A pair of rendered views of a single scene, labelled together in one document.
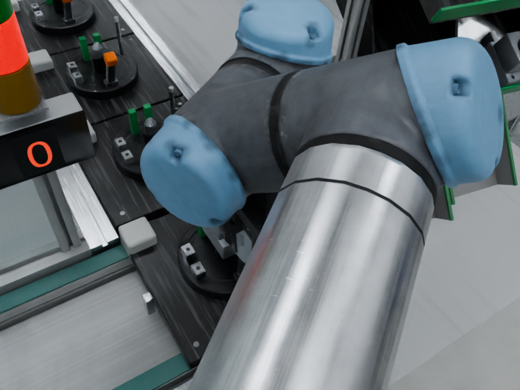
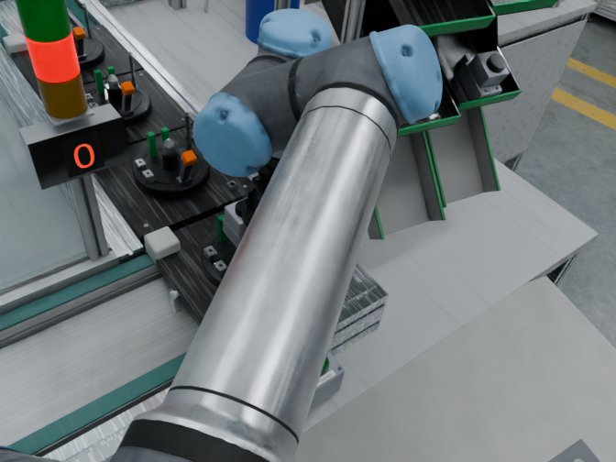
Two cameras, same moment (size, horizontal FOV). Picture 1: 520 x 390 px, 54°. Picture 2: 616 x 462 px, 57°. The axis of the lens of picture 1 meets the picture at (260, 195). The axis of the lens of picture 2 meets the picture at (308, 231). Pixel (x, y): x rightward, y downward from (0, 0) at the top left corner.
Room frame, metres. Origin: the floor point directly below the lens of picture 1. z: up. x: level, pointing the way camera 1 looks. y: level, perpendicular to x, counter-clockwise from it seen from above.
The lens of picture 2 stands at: (-0.19, 0.01, 1.69)
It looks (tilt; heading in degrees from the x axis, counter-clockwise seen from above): 46 degrees down; 354
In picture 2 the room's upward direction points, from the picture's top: 8 degrees clockwise
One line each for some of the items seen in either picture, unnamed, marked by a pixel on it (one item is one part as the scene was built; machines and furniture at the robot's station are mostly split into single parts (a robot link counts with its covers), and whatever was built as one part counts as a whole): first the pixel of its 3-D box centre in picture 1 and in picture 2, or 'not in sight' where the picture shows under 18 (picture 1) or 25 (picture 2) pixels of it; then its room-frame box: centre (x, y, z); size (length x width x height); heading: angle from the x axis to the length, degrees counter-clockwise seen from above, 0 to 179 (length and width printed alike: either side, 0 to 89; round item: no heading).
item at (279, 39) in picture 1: (279, 71); (291, 71); (0.36, -0.01, 1.37); 0.09 x 0.08 x 0.11; 157
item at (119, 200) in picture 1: (151, 135); (170, 156); (0.64, 0.19, 1.01); 0.24 x 0.24 x 0.13; 36
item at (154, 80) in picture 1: (99, 59); (114, 91); (0.84, 0.34, 1.01); 0.24 x 0.24 x 0.13; 36
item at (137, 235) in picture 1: (138, 237); (162, 246); (0.45, 0.18, 0.97); 0.05 x 0.05 x 0.04; 36
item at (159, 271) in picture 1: (224, 261); (243, 264); (0.43, 0.04, 0.96); 0.24 x 0.24 x 0.02; 36
